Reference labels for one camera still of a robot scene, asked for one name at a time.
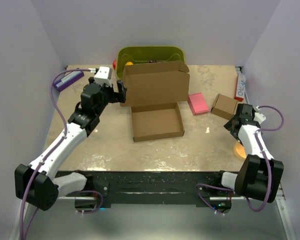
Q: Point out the green plastic bin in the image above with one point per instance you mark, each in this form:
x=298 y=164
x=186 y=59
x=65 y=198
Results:
x=143 y=53

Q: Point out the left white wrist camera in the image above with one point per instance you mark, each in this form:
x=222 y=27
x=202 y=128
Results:
x=102 y=76

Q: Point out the orange round sponge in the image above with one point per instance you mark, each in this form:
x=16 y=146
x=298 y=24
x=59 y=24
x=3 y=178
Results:
x=239 y=151

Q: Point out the orange fruit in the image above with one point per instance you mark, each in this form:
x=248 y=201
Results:
x=129 y=63

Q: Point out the pink rectangular block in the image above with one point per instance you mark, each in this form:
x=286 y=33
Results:
x=197 y=104

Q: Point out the red white toothpaste box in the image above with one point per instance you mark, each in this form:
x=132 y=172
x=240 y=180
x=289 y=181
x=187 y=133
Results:
x=240 y=87

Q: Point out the red fruit behind bin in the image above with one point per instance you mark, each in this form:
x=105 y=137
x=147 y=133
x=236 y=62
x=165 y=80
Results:
x=114 y=64

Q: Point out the small brown cardboard box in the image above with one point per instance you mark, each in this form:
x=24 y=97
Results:
x=224 y=106

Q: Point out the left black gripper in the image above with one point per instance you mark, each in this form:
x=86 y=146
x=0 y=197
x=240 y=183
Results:
x=116 y=97

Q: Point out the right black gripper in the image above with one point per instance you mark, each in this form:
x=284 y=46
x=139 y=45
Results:
x=228 y=126

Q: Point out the purple rectangular box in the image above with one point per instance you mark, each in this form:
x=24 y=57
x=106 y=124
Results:
x=67 y=80

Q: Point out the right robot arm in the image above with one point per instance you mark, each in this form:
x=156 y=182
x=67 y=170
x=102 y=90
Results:
x=260 y=174

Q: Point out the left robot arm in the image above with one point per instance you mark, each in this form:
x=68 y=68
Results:
x=37 y=182

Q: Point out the large cardboard box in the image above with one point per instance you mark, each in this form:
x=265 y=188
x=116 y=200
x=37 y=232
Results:
x=154 y=91

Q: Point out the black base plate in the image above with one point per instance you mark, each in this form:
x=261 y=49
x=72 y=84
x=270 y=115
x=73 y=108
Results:
x=198 y=188

